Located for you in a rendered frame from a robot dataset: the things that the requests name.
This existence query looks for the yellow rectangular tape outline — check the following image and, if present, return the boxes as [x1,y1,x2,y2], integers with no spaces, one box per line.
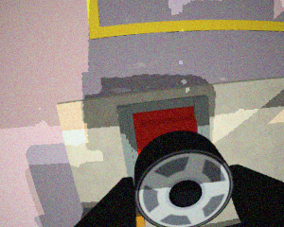
[86,0,284,39]

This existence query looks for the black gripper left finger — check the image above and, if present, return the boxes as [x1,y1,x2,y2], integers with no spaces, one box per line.
[74,177,137,227]

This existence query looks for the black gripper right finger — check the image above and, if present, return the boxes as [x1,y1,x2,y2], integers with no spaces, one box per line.
[229,164,284,227]

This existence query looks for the black wheel with grey hub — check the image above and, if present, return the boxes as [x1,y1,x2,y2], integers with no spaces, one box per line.
[134,131,234,227]

